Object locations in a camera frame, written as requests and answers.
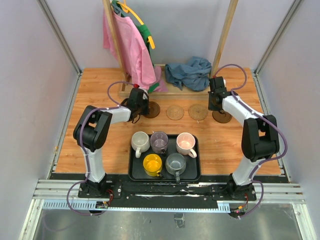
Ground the brown glass coaster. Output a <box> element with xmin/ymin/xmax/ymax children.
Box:
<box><xmin>144</xmin><ymin>101</ymin><xmax>161</xmax><ymax>119</ymax></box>

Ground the dark wooden coaster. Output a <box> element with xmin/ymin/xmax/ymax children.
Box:
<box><xmin>212</xmin><ymin>110</ymin><xmax>233</xmax><ymax>124</ymax></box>

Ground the woven rattan coaster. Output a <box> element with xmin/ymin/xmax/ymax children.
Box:
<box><xmin>188</xmin><ymin>104</ymin><xmax>208</xmax><ymax>121</ymax></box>

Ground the light woven coaster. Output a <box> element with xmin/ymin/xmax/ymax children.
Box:
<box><xmin>166</xmin><ymin>105</ymin><xmax>184</xmax><ymax>121</ymax></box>

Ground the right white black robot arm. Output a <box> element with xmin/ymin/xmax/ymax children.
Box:
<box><xmin>208</xmin><ymin>76</ymin><xmax>280</xmax><ymax>200</ymax></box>

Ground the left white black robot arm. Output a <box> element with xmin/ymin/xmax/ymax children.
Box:
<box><xmin>73</xmin><ymin>86</ymin><xmax>149</xmax><ymax>198</ymax></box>

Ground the blue crumpled cloth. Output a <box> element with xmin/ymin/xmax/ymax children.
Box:
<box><xmin>164</xmin><ymin>56</ymin><xmax>212</xmax><ymax>92</ymax></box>

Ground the wooden clothes rack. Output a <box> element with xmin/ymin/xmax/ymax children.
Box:
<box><xmin>102</xmin><ymin>0</ymin><xmax>239</xmax><ymax>101</ymax></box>

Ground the white ceramic mug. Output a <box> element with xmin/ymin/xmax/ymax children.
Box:
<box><xmin>131</xmin><ymin>131</ymin><xmax>150</xmax><ymax>158</ymax></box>

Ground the purple glass mug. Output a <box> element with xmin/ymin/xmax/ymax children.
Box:
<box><xmin>150</xmin><ymin>131</ymin><xmax>169</xmax><ymax>157</ymax></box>

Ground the pink ceramic mug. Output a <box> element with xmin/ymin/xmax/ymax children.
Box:
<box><xmin>176</xmin><ymin>132</ymin><xmax>198</xmax><ymax>158</ymax></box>

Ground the pink shirt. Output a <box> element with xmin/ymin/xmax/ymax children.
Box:
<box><xmin>103</xmin><ymin>8</ymin><xmax>169</xmax><ymax>95</ymax></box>

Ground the yellow glass mug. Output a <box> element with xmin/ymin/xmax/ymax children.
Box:
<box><xmin>142</xmin><ymin>153</ymin><xmax>163</xmax><ymax>178</ymax></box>

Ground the green shirt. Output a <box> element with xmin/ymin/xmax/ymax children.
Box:
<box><xmin>111</xmin><ymin>0</ymin><xmax>161</xmax><ymax>94</ymax></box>

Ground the grey glass mug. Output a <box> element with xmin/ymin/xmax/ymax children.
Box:
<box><xmin>165</xmin><ymin>152</ymin><xmax>187</xmax><ymax>183</ymax></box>

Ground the black plastic tray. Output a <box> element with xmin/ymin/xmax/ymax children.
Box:
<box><xmin>128</xmin><ymin>134</ymin><xmax>201</xmax><ymax>182</ymax></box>

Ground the yellow hanger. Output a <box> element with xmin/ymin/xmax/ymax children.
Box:
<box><xmin>118</xmin><ymin>1</ymin><xmax>156</xmax><ymax>49</ymax></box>

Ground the green hanger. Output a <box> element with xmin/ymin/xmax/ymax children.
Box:
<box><xmin>111</xmin><ymin>0</ymin><xmax>128</xmax><ymax>17</ymax></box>

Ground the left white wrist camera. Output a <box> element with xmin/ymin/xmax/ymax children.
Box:
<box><xmin>139</xmin><ymin>87</ymin><xmax>149</xmax><ymax>100</ymax></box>

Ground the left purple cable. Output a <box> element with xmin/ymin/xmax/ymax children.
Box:
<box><xmin>66</xmin><ymin>81</ymin><xmax>141</xmax><ymax>217</ymax></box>

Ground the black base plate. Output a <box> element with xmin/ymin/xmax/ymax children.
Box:
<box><xmin>81</xmin><ymin>174</ymin><xmax>257</xmax><ymax>209</ymax></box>

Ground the aluminium front rail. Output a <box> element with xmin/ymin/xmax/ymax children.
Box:
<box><xmin>33</xmin><ymin>180</ymin><xmax>305</xmax><ymax>213</ymax></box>

